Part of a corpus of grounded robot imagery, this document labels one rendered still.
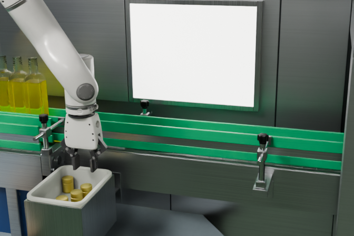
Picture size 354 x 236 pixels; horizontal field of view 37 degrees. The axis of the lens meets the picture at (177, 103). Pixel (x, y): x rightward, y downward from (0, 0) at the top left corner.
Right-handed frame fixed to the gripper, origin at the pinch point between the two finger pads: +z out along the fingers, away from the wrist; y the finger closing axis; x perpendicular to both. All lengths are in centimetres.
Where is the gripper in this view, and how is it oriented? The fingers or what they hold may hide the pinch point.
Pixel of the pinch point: (85, 163)
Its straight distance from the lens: 155.5
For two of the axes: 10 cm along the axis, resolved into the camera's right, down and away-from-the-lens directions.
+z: 0.1, 9.5, 3.0
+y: -9.6, -0.8, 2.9
